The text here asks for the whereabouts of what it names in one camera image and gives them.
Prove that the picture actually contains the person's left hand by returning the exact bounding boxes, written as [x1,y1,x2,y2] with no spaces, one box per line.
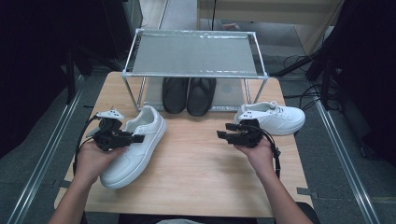
[74,141,129,185]

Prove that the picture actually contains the black slipper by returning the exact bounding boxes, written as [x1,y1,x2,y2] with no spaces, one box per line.
[186,77,217,118]
[162,77,190,115]

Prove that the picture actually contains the beige wooden cabinet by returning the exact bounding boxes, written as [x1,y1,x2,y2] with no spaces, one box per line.
[197,0,344,55]

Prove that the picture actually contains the white sneaker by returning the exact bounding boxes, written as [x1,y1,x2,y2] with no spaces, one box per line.
[99,105,168,190]
[233,100,306,136]

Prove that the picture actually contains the metal shoe rack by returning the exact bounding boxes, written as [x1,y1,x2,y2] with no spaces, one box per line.
[121,28,270,112]

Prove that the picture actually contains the person's right hand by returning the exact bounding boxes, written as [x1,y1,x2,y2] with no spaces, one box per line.
[233,136,278,180]

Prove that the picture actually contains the aluminium floor rail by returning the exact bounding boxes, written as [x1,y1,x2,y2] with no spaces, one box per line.
[6,74,87,224]
[312,99,382,224]

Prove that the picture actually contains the hand-held gripper cable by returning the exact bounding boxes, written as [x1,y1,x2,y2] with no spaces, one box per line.
[261,128,282,180]
[72,115,105,175]

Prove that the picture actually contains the black floor cables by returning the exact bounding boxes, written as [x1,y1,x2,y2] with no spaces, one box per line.
[283,54,340,111]

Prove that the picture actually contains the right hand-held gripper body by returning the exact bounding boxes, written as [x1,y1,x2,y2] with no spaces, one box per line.
[229,111,264,149]

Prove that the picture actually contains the black stand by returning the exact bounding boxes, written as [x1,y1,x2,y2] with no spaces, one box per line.
[64,46,94,105]
[306,46,344,110]

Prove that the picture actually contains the grey tape piece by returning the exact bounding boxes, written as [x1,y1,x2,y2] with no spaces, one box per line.
[53,179,77,189]
[296,187,318,200]

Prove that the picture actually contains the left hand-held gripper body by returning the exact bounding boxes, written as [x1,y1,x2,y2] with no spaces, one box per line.
[86,108,135,153]

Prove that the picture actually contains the left hand-held gripper cable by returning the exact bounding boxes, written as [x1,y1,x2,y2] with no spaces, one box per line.
[72,115,105,175]

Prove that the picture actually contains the right hand-held gripper cable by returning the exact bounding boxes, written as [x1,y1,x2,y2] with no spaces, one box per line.
[261,128,282,180]

